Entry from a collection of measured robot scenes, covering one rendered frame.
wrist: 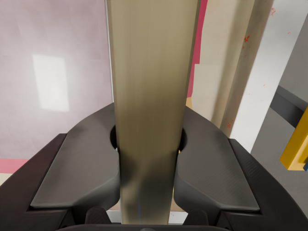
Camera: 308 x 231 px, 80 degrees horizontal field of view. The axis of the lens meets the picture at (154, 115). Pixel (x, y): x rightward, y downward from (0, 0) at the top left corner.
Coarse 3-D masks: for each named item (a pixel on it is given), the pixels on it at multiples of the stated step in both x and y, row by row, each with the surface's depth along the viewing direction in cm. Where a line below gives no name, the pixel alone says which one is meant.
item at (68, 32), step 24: (0, 0) 20; (24, 0) 20; (48, 0) 20; (72, 0) 20; (96, 0) 20; (0, 24) 21; (24, 24) 21; (48, 24) 21; (72, 24) 21; (96, 24) 21; (0, 48) 22; (24, 48) 22; (48, 48) 22; (72, 48) 22; (96, 48) 22
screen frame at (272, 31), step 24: (264, 0) 18; (288, 0) 17; (264, 24) 18; (288, 24) 18; (264, 48) 19; (288, 48) 19; (240, 72) 22; (264, 72) 20; (240, 96) 22; (264, 96) 22; (240, 120) 24; (120, 216) 34
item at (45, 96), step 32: (0, 64) 23; (32, 64) 23; (64, 64) 23; (96, 64) 23; (192, 64) 23; (0, 96) 25; (32, 96) 25; (64, 96) 25; (96, 96) 25; (0, 128) 28; (32, 128) 28; (64, 128) 28; (0, 160) 31
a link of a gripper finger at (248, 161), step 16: (240, 144) 9; (240, 160) 8; (256, 160) 8; (256, 176) 7; (272, 176) 7; (256, 192) 7; (272, 192) 7; (272, 208) 6; (288, 208) 6; (224, 224) 6; (240, 224) 6; (256, 224) 6; (272, 224) 6; (288, 224) 6; (304, 224) 6
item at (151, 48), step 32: (128, 0) 5; (160, 0) 5; (192, 0) 6; (128, 32) 6; (160, 32) 6; (192, 32) 6; (128, 64) 6; (160, 64) 6; (128, 96) 7; (160, 96) 7; (128, 128) 8; (160, 128) 8; (128, 160) 8; (160, 160) 9; (128, 192) 10; (160, 192) 10; (160, 224) 11
